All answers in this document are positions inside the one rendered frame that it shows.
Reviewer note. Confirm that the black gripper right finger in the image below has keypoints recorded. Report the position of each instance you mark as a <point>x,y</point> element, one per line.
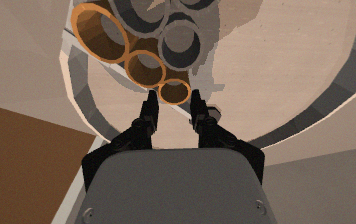
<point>211,135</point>

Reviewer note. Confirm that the bronze bushing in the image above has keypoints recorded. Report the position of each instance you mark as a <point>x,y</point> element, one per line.
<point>139,73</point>
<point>87,27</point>
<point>178,94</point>

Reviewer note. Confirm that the grey metal ring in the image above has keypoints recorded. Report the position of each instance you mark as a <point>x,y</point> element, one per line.
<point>186,60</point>
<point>197,9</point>
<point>129,19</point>

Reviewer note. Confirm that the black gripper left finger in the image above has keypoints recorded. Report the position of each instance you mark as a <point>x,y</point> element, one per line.
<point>137,137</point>

